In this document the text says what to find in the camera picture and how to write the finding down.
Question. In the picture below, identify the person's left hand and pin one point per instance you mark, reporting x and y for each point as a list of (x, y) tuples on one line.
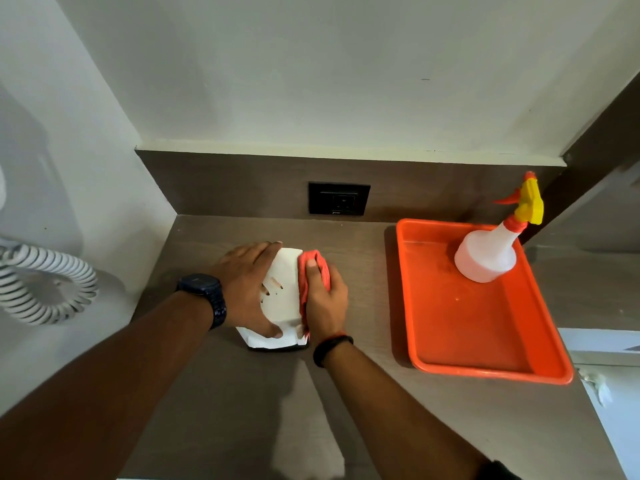
[(240, 287)]

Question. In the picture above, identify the person's right hand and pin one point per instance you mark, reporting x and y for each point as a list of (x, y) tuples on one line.
[(326, 309)]

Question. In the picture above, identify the person's right fingers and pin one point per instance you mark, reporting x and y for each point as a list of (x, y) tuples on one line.
[(313, 277)]

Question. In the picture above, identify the person's left thumb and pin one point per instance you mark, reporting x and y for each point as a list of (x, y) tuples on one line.
[(267, 326)]

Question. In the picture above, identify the orange cleaning cloth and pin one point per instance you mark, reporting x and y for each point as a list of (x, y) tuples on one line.
[(303, 267)]

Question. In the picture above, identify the white plastic box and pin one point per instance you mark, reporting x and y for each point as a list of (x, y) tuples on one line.
[(286, 294)]

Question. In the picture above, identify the person's left forearm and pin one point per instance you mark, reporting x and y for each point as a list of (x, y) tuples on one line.
[(110, 389)]

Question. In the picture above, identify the person's right forearm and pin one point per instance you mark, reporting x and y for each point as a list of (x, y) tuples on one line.
[(395, 419)]

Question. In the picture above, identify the black wristband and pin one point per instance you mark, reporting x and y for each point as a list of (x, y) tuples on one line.
[(327, 345)]

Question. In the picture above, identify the black wristwatch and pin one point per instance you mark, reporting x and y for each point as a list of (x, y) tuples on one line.
[(204, 290)]

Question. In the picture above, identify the brown wooden back panel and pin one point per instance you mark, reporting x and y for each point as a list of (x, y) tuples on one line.
[(225, 187)]

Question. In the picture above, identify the orange plastic tray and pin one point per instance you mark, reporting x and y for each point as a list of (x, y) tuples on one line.
[(465, 324)]

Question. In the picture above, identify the white spray bottle yellow nozzle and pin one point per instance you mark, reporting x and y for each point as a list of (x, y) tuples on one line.
[(485, 254)]

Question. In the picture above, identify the black sleeve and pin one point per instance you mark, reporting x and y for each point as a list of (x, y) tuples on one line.
[(497, 470)]

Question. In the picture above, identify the white plastic hook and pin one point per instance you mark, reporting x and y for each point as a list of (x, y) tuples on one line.
[(597, 384)]

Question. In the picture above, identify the white cabinet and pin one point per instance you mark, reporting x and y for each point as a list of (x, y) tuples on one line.
[(622, 394)]

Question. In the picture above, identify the black wall socket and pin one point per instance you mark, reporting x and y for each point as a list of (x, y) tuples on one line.
[(339, 198)]

